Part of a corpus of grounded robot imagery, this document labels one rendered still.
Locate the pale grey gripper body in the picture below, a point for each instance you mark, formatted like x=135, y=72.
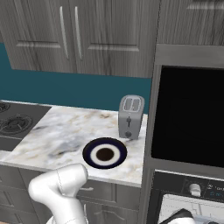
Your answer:
x=207, y=220

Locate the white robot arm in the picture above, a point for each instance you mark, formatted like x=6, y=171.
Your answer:
x=59, y=186

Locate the white oven knob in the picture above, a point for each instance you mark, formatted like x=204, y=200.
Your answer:
x=194, y=189

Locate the black oven with control panel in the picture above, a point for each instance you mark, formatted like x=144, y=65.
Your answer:
x=172, y=182

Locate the built-in black microwave oven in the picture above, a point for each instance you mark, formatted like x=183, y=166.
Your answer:
x=186, y=116

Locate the grey drawer front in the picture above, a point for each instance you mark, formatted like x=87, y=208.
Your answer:
x=13, y=198
x=11, y=176
x=122, y=194

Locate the grey base cupboard door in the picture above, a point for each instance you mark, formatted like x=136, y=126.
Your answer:
x=113, y=215

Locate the dark blue white plate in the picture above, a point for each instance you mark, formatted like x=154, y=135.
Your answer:
x=105, y=154

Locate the grey two-slot toaster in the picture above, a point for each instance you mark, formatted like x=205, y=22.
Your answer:
x=130, y=122

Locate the grey wood cupboard over appliances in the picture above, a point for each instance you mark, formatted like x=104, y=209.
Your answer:
x=189, y=23

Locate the grey wood cupboard door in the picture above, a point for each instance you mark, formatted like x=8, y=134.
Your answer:
x=116, y=35
x=35, y=32

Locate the black gas hob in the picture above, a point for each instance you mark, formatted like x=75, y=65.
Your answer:
x=20, y=122

